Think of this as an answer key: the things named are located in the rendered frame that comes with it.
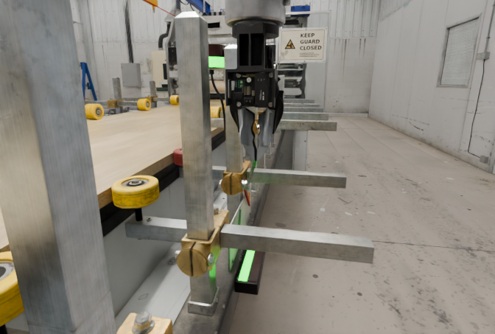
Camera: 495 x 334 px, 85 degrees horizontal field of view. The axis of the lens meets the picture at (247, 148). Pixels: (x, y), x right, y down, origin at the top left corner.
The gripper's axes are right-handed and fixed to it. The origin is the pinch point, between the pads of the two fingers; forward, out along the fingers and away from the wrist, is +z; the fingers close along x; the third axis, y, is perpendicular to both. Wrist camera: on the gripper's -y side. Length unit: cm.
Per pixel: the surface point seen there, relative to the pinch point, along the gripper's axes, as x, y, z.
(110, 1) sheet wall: -639, -872, -281
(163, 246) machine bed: -28.1, -15.3, 32.0
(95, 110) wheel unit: -93, -75, 2
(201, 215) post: -7.2, 9.2, 8.1
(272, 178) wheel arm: 1.1, -20.1, 11.8
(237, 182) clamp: -6.4, -13.1, 10.9
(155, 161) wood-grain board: -26.0, -11.4, 6.4
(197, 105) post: -7.0, 9.2, -8.9
